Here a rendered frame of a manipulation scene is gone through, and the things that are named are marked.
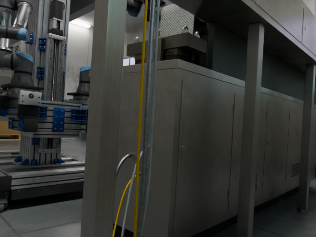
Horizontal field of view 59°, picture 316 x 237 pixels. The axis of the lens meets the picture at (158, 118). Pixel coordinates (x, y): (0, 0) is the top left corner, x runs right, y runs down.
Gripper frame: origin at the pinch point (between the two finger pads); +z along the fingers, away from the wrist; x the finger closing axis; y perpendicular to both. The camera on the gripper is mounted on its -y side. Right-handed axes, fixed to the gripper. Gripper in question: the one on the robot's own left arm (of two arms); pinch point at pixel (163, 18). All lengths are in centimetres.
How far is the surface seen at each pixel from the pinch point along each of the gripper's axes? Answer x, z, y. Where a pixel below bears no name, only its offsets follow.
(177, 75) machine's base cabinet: -34, 59, -7
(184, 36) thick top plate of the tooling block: -28, 45, 6
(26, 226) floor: -57, 50, -123
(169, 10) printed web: -8.2, 9.4, 7.0
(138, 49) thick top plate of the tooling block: -28.0, 24.3, -14.4
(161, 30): -8.3, 12.4, -4.0
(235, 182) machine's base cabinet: 26, 93, -47
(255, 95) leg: 5, 76, 1
